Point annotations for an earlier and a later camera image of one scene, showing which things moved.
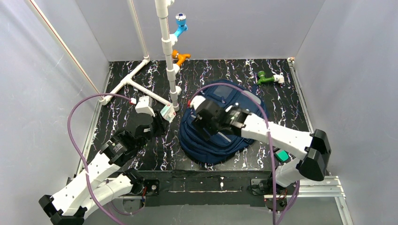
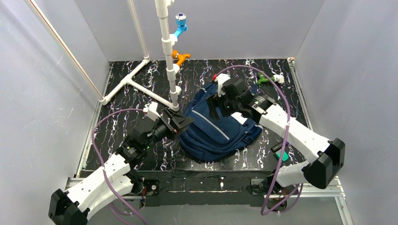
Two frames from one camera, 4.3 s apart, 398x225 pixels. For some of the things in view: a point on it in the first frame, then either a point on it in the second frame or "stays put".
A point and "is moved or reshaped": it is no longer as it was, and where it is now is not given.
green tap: [262, 78] stays put
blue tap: [180, 19] stays put
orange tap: [181, 57] stays put
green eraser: [282, 155] stays put
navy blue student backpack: [222, 147] is moved or reshaped
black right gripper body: [201, 117] → [216, 101]
